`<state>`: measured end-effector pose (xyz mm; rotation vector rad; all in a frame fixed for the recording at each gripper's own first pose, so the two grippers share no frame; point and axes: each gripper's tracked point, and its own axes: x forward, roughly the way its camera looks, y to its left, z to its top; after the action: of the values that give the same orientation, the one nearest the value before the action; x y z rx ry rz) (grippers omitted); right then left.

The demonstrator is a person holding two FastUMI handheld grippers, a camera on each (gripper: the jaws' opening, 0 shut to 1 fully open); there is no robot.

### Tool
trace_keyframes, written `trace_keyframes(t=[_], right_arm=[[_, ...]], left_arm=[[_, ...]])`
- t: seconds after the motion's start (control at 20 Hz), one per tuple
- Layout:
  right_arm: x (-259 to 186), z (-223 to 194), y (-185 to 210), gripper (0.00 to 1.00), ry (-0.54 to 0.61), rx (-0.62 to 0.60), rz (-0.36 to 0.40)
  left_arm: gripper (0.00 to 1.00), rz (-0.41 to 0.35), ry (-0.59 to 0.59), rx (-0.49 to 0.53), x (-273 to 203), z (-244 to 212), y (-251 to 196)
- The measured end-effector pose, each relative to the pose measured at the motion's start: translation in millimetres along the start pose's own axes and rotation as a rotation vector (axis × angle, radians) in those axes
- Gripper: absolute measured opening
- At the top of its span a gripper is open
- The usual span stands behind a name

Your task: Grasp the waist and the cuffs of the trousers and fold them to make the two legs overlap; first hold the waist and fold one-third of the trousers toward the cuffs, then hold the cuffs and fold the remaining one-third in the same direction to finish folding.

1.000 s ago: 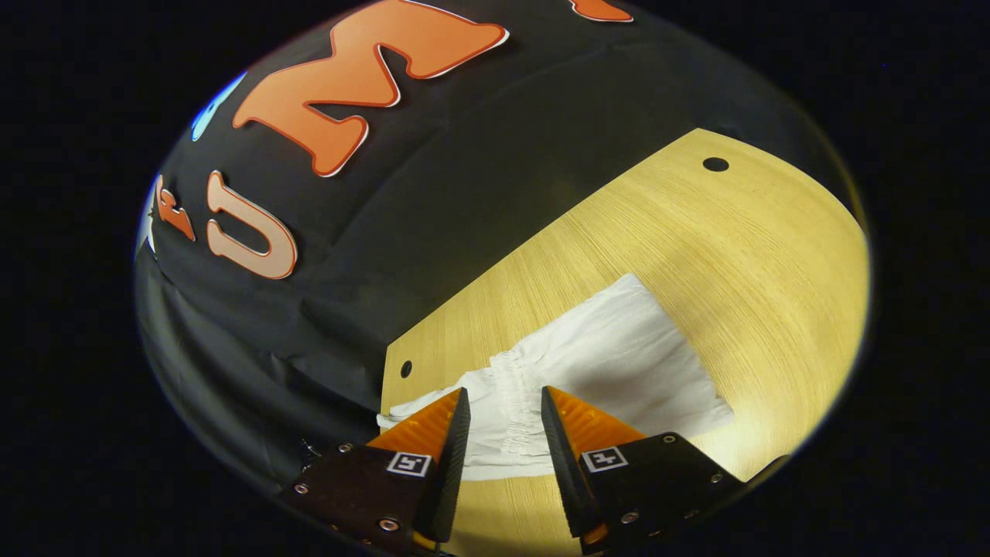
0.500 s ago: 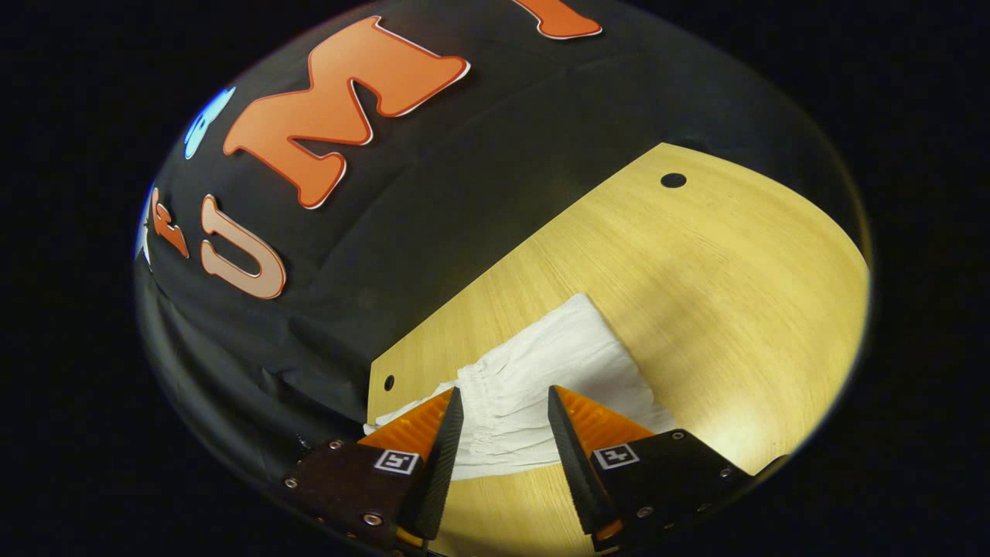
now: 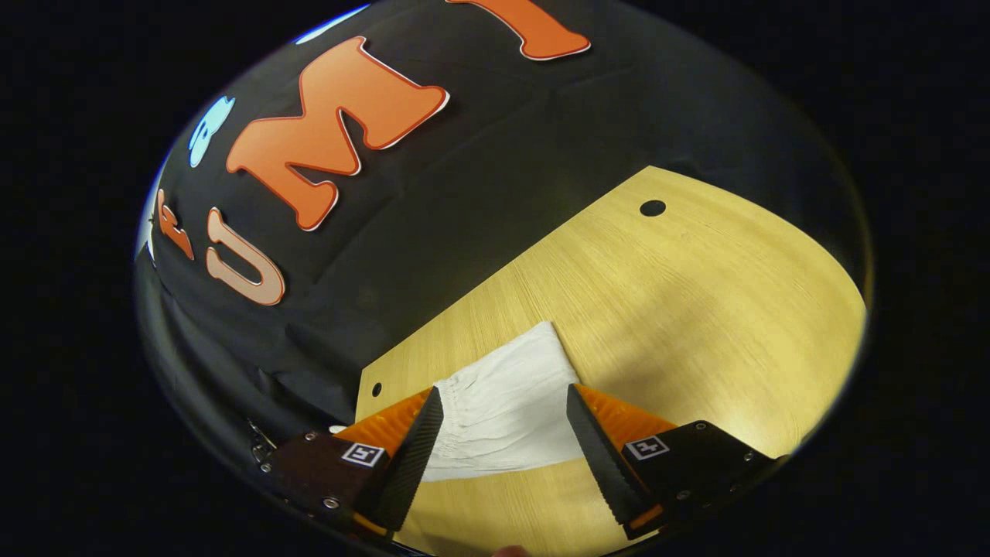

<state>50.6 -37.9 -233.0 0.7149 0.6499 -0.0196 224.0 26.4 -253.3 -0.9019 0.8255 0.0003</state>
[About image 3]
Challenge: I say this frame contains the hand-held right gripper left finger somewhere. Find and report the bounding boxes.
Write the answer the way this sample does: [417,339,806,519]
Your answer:
[259,385,446,537]

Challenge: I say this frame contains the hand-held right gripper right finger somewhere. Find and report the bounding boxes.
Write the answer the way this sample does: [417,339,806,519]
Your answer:
[565,382,779,541]

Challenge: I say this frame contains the white jeans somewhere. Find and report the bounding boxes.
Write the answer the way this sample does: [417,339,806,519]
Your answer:
[329,320,585,484]

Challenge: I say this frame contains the black backdrop cloth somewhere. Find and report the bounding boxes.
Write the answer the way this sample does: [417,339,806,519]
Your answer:
[134,0,872,466]

